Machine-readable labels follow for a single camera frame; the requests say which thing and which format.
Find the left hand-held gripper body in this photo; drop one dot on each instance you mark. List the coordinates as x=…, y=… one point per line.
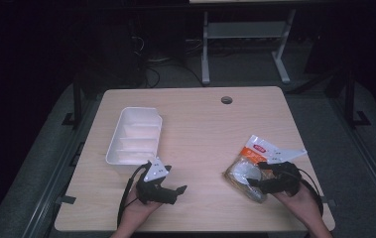
x=155, y=193

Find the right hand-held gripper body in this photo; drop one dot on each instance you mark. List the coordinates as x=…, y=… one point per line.
x=284, y=180

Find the clear bag with orange label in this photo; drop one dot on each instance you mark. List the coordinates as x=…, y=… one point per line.
x=243, y=172

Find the person's left hand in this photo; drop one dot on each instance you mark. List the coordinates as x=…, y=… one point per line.
x=136, y=211

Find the white divided plastic tray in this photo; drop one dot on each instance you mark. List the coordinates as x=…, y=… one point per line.
x=136, y=139

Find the grey table grommet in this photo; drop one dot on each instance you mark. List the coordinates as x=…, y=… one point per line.
x=226, y=99

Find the black metal stand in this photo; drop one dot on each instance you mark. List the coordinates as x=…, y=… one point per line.
x=350, y=99
x=77, y=99

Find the white metal table frame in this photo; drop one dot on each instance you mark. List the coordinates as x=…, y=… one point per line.
x=241, y=29

